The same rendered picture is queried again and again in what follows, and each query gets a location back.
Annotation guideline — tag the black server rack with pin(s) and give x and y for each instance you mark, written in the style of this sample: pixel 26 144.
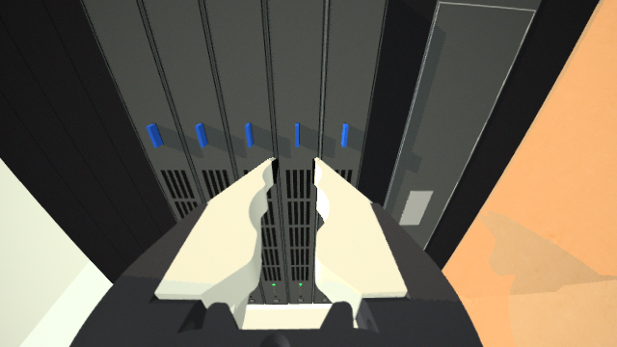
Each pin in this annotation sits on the black server rack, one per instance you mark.
pixel 214 88

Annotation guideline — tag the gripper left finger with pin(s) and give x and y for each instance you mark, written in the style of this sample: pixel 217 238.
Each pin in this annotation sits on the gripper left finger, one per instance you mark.
pixel 209 256

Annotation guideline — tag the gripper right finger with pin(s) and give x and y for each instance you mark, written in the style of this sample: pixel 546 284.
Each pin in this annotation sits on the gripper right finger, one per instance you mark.
pixel 364 257

